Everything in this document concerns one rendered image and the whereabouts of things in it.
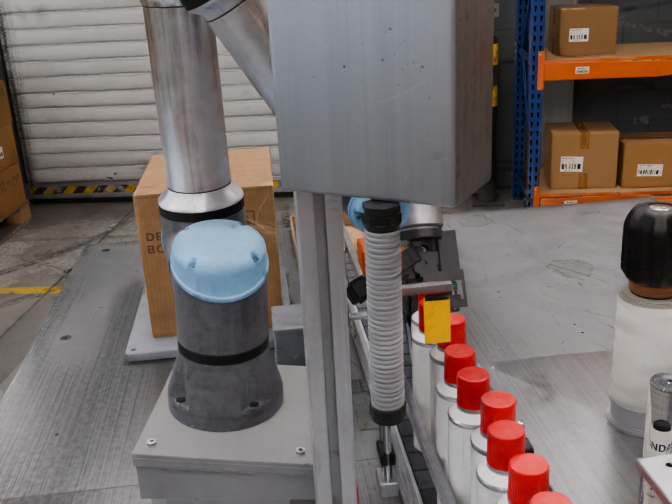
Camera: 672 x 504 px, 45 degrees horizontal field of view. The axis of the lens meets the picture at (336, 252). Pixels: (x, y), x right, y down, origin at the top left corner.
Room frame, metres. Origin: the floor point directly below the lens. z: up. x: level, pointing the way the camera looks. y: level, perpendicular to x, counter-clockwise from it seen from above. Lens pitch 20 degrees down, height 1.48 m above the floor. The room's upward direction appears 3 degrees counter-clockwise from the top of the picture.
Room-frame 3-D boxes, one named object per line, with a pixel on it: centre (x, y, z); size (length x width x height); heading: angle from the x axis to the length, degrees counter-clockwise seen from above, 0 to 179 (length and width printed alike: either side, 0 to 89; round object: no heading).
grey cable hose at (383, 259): (0.65, -0.04, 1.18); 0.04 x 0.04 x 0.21
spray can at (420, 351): (0.89, -0.11, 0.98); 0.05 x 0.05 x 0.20
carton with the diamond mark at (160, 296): (1.48, 0.23, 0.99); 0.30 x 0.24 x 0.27; 5
